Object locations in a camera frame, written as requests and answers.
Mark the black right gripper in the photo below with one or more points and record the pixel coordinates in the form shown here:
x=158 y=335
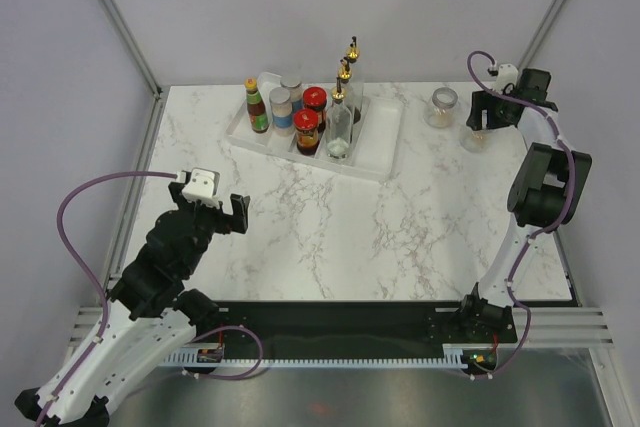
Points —
x=481 y=100

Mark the round glass oil bottle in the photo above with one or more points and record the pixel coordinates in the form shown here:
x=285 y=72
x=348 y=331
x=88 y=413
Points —
x=345 y=75

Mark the glass jar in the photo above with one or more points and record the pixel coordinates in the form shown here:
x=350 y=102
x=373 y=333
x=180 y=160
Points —
x=474 y=141
x=439 y=111

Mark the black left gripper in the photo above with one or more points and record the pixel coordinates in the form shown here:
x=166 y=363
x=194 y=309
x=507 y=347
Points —
x=229 y=222

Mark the green label sauce bottle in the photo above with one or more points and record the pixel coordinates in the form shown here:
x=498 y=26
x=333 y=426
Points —
x=255 y=106

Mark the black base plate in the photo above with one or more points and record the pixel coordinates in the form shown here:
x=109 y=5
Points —
x=313 y=330

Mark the left aluminium frame post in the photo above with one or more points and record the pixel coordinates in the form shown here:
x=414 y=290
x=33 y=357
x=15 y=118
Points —
x=124 y=33

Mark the blue label spice jar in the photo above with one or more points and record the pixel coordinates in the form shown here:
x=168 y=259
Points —
x=282 y=111

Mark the aluminium frame post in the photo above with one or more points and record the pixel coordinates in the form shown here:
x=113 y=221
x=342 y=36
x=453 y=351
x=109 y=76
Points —
x=124 y=33
x=541 y=33

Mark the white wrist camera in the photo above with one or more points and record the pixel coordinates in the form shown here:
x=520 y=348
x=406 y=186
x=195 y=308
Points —
x=505 y=77
x=199 y=186

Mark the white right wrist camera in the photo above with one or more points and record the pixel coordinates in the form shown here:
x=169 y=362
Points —
x=505 y=77

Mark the right aluminium frame post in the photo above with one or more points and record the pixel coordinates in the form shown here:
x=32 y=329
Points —
x=541 y=33

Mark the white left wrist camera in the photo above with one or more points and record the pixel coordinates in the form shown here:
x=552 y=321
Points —
x=199 y=186

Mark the square clear glass bottle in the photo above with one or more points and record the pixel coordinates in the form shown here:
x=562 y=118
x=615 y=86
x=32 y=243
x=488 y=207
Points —
x=339 y=124

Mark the red lid sauce jar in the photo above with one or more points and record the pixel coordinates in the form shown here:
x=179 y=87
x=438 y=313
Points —
x=306 y=123

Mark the blue label seasoning jar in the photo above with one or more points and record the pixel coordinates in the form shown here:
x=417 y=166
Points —
x=293 y=83

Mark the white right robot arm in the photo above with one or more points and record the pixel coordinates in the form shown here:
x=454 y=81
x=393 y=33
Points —
x=544 y=195

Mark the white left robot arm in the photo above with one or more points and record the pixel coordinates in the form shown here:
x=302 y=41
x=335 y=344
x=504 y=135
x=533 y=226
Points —
x=148 y=314

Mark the white cable duct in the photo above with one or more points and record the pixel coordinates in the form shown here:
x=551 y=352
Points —
x=191 y=357

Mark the square dark sauce bottle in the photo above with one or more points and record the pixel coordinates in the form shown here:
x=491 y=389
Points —
x=356 y=79

